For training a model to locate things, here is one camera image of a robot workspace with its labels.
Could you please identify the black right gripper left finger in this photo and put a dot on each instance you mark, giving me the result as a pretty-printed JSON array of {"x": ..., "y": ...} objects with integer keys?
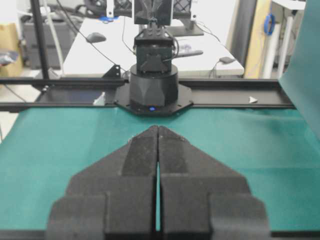
[{"x": 112, "y": 199}]

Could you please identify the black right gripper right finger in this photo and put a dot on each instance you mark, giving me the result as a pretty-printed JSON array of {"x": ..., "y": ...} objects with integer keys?
[{"x": 204, "y": 199}]

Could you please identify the green table mat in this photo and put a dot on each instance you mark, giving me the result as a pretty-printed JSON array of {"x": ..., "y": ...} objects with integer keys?
[{"x": 274, "y": 149}]

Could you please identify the white desk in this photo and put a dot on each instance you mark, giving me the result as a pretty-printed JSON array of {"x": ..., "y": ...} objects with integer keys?
[{"x": 95, "y": 59}]

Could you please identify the green backdrop curtain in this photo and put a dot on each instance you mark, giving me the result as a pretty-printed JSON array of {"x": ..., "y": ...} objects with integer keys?
[{"x": 301, "y": 81}]

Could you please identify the grey computer mouse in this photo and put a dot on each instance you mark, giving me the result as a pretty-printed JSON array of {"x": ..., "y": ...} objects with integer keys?
[{"x": 95, "y": 37}]

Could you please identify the dark monitor stand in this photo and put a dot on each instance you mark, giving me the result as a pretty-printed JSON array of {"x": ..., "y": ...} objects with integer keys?
[{"x": 188, "y": 29}]

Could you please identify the cardboard box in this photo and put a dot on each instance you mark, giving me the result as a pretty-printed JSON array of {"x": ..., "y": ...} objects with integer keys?
[{"x": 9, "y": 42}]

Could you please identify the black vertical pole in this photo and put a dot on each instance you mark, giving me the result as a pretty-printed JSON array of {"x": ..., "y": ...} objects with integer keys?
[{"x": 40, "y": 37}]

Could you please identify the black aluminium rail frame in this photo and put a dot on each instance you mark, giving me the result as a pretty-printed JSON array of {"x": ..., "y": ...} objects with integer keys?
[{"x": 114, "y": 92}]

